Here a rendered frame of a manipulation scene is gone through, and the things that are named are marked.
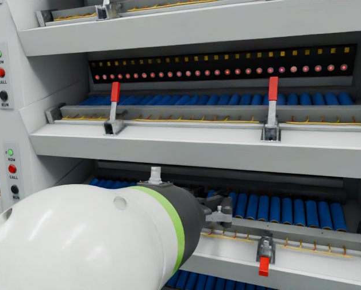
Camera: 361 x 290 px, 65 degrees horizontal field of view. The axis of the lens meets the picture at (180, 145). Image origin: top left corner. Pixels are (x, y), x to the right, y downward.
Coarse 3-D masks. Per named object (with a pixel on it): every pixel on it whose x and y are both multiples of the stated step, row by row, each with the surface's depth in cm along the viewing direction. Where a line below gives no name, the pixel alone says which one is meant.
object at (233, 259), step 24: (120, 168) 69; (144, 168) 67; (168, 168) 64; (192, 168) 62; (360, 192) 52; (360, 216) 49; (216, 240) 49; (192, 264) 48; (216, 264) 46; (240, 264) 44; (288, 264) 43; (312, 264) 42; (336, 264) 42; (360, 264) 41; (288, 288) 43; (312, 288) 42; (336, 288) 40; (360, 288) 39
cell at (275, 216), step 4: (272, 200) 53; (276, 200) 53; (280, 200) 53; (272, 204) 52; (276, 204) 52; (280, 204) 52; (272, 208) 51; (276, 208) 51; (280, 208) 52; (272, 212) 50; (276, 212) 50; (280, 212) 51; (272, 216) 49; (276, 216) 49; (280, 216) 50; (272, 220) 49; (276, 220) 49
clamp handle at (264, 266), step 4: (264, 244) 43; (268, 244) 43; (264, 248) 43; (268, 248) 43; (264, 252) 42; (268, 252) 42; (264, 256) 41; (268, 256) 41; (260, 260) 40; (264, 260) 40; (268, 260) 40; (260, 264) 39; (264, 264) 39; (268, 264) 39; (260, 268) 38; (264, 268) 38; (260, 272) 37; (264, 272) 37
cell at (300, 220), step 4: (296, 200) 52; (300, 200) 52; (296, 204) 51; (300, 204) 51; (296, 208) 51; (300, 208) 50; (304, 208) 51; (296, 212) 50; (300, 212) 49; (304, 212) 50; (296, 216) 49; (300, 216) 48; (304, 216) 49; (296, 220) 48; (300, 220) 48; (304, 220) 48; (296, 224) 48; (304, 224) 47
